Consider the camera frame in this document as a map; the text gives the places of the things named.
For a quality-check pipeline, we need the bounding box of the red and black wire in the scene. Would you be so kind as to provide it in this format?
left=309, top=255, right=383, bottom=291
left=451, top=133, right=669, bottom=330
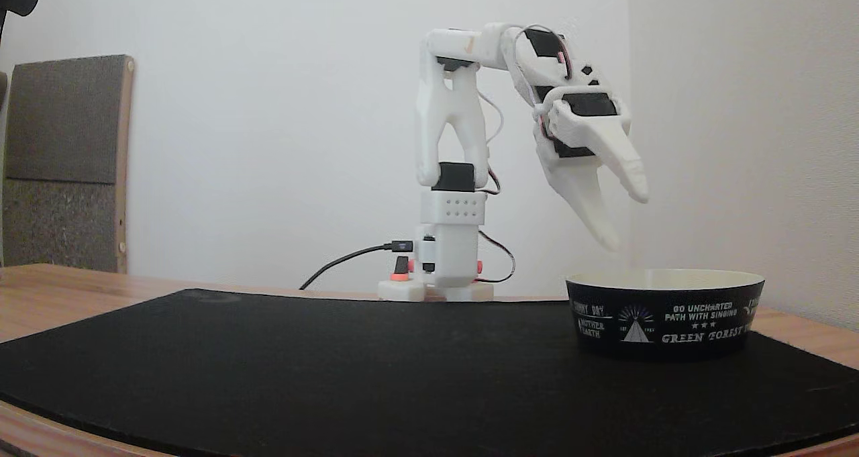
left=475, top=229, right=517, bottom=284

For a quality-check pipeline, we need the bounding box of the black power cable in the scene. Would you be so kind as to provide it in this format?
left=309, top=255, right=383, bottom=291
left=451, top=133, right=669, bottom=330
left=299, top=240, right=415, bottom=291

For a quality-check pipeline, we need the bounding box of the brown panel with wooden edge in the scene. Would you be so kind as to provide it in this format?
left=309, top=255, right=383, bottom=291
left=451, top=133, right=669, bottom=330
left=1, top=54, right=136, bottom=274

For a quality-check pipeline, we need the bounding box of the black printed paper bowl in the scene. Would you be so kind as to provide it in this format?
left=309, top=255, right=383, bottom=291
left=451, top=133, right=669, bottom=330
left=565, top=268, right=766, bottom=362

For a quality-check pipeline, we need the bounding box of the black table mat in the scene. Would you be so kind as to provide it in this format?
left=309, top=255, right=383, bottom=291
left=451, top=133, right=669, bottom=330
left=0, top=288, right=859, bottom=457

